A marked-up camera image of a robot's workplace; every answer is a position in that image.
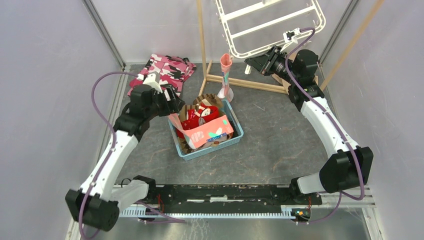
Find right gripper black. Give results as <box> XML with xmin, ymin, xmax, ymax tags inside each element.
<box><xmin>245</xmin><ymin>45</ymin><xmax>299</xmax><ymax>85</ymax></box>

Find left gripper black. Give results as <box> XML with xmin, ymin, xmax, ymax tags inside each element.
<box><xmin>145</xmin><ymin>85</ymin><xmax>186</xmax><ymax>120</ymax></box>

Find pink sock green patches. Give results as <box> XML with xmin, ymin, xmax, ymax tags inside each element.
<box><xmin>217</xmin><ymin>53</ymin><xmax>234</xmax><ymax>102</ymax></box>

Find white clip hanger frame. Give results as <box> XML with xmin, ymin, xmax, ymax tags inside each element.
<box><xmin>212</xmin><ymin>0</ymin><xmax>327</xmax><ymax>62</ymax></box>

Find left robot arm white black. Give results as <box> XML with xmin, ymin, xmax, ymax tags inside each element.
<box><xmin>65</xmin><ymin>84</ymin><xmax>185</xmax><ymax>232</ymax></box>

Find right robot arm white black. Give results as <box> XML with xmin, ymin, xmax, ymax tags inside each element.
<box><xmin>244</xmin><ymin>46</ymin><xmax>374</xmax><ymax>204</ymax></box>

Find brown beige socks pile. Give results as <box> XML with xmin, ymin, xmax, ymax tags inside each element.
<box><xmin>176</xmin><ymin>93</ymin><xmax>234</xmax><ymax>154</ymax></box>

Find wooden hanger stand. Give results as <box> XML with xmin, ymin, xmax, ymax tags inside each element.
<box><xmin>196</xmin><ymin>0</ymin><xmax>385</xmax><ymax>95</ymax></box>

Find pink camouflage cloth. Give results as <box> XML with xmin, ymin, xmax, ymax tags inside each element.
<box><xmin>127</xmin><ymin>53</ymin><xmax>197</xmax><ymax>96</ymax></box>

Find beige cloth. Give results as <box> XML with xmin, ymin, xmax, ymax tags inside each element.
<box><xmin>271</xmin><ymin>50</ymin><xmax>318</xmax><ymax>90</ymax></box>

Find red sock white stars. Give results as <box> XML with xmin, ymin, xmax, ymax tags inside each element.
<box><xmin>181</xmin><ymin>105</ymin><xmax>220</xmax><ymax>130</ymax></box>

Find blue plastic basket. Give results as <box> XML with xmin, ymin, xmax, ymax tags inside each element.
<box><xmin>168</xmin><ymin>100</ymin><xmax>244</xmax><ymax>161</ymax></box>

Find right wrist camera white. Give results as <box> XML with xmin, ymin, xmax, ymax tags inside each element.
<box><xmin>283</xmin><ymin>27</ymin><xmax>301</xmax><ymax>44</ymax></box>

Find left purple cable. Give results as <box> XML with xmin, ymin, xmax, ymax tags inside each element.
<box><xmin>77</xmin><ymin>71</ymin><xmax>140</xmax><ymax>240</ymax></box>

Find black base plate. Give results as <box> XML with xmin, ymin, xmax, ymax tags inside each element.
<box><xmin>142</xmin><ymin>184</ymin><xmax>323</xmax><ymax>214</ymax></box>

